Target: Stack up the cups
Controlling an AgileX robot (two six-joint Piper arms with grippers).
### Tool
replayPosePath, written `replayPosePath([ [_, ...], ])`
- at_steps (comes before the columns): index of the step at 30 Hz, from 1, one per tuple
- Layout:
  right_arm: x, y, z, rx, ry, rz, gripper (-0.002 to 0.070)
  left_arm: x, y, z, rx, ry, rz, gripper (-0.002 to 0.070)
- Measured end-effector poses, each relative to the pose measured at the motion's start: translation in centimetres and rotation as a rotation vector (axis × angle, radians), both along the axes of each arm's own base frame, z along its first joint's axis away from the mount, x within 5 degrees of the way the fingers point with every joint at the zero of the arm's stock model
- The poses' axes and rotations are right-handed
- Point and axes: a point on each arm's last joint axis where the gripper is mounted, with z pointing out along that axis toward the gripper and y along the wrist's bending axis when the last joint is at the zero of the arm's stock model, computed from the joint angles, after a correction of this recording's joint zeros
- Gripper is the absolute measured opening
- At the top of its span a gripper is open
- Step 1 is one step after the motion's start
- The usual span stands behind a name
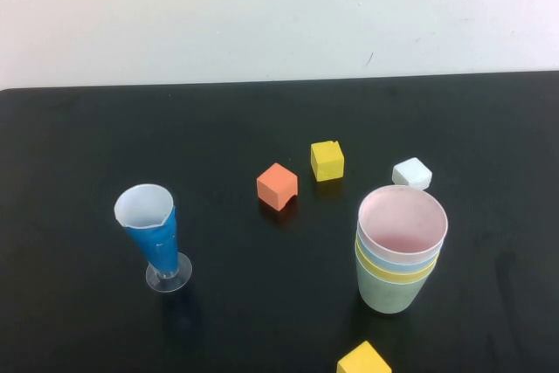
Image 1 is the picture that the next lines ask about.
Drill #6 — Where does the pink plastic cup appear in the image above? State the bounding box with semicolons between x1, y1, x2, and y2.
357;184;449;266

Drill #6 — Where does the light blue plastic cup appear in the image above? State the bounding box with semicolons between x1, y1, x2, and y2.
355;232;441;276

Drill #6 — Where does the yellow plastic cup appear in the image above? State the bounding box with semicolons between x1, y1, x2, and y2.
354;241;438;286

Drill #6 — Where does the green plastic cup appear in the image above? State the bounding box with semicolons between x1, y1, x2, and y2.
356;254;432;316

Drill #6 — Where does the orange foam cube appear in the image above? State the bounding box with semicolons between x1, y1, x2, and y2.
256;162;300;212

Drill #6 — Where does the notched yellow foam cube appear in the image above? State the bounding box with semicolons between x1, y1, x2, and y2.
310;140;346;183

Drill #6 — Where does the white foam cube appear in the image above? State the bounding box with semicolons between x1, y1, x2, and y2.
391;156;434;190

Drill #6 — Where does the blue conical measuring glass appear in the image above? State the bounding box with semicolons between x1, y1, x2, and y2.
114;183;194;294

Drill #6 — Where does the plain yellow foam cube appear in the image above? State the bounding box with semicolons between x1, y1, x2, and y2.
335;340;392;373

